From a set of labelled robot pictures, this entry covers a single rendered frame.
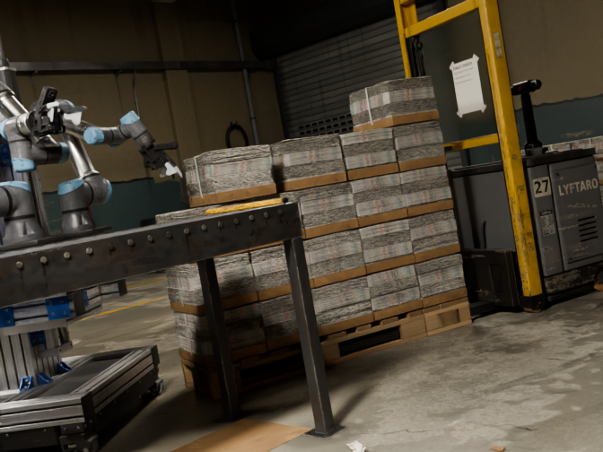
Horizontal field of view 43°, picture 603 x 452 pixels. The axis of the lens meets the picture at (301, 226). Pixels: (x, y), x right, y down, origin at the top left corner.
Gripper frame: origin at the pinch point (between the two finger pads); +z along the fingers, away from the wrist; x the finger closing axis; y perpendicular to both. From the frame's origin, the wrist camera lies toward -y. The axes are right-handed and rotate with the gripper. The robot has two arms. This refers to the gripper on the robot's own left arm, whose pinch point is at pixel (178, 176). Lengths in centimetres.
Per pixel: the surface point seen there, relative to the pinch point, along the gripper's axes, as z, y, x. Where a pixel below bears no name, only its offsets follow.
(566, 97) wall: 268, -562, -339
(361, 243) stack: 78, -47, 18
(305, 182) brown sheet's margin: 36, -41, 19
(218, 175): 7.7, -7.9, 21.3
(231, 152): 3.5, -18.7, 21.6
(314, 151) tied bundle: 28, -54, 19
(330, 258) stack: 72, -28, 20
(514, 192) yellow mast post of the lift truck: 108, -124, 39
